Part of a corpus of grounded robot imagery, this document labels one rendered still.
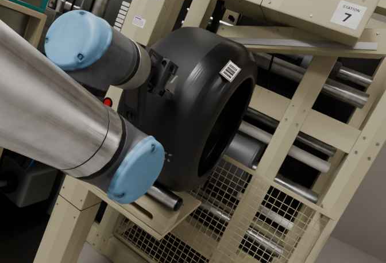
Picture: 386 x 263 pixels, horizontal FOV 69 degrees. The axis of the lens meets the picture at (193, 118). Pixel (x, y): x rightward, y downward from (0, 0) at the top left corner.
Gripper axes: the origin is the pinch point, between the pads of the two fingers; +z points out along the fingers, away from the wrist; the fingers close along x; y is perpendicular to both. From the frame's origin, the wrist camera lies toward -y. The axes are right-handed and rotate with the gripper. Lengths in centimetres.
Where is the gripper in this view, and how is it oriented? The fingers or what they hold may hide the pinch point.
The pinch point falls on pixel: (167, 95)
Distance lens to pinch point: 74.5
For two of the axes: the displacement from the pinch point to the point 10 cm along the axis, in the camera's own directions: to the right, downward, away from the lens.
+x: -8.4, -4.4, 3.2
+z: 3.1, 1.0, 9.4
